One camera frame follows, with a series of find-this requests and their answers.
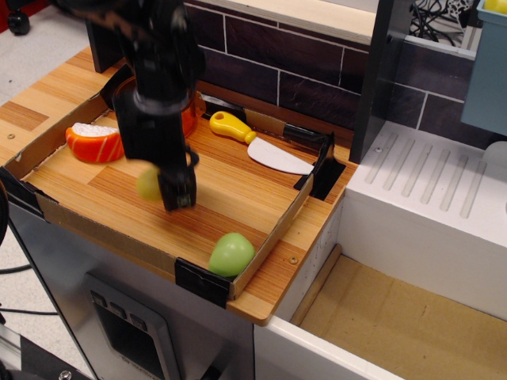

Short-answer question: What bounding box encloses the yellow toy potato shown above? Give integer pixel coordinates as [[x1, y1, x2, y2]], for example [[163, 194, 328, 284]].
[[136, 166, 162, 202]]

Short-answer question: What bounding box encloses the orange transparent plastic pot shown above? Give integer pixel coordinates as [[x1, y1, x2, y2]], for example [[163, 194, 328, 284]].
[[113, 77, 197, 137]]

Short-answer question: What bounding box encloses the light blue bin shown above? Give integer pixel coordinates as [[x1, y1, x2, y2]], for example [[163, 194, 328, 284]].
[[461, 1, 506, 135]]

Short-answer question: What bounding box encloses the white toy sink unit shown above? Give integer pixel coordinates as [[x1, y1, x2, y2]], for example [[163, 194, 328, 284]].
[[254, 123, 506, 379]]

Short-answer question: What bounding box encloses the toy oven front panel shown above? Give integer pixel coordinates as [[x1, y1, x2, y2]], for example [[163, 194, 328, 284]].
[[83, 273, 181, 379]]

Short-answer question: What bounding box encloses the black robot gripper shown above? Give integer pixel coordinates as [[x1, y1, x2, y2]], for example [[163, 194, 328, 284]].
[[112, 89, 198, 212]]

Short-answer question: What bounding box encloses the orange white salmon sushi toy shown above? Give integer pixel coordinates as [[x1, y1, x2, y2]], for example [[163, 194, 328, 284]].
[[65, 123, 124, 163]]

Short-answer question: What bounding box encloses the black cable bundle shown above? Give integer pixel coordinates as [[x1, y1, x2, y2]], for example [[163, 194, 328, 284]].
[[409, 0, 482, 44]]

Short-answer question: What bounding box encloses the dark grey vertical post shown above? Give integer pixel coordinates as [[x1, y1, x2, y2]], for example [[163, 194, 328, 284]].
[[349, 0, 413, 164]]

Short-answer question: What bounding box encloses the black chair caster wheel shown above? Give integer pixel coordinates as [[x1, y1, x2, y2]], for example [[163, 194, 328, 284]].
[[6, 0, 31, 36]]

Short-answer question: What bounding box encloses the dark grey left post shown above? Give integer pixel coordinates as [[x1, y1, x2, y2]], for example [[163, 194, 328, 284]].
[[86, 21, 124, 73]]

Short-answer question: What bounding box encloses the yellow handled toy knife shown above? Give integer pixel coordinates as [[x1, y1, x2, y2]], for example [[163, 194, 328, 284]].
[[209, 111, 314, 176]]

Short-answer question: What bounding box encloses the green toy pear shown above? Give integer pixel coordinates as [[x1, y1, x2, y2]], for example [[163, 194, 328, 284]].
[[208, 233, 255, 277]]

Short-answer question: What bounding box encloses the cardboard fence with black tape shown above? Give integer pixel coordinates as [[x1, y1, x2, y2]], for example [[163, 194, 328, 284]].
[[1, 63, 354, 320]]

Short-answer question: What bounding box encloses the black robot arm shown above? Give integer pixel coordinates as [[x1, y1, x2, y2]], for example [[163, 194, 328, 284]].
[[55, 1, 205, 211]]

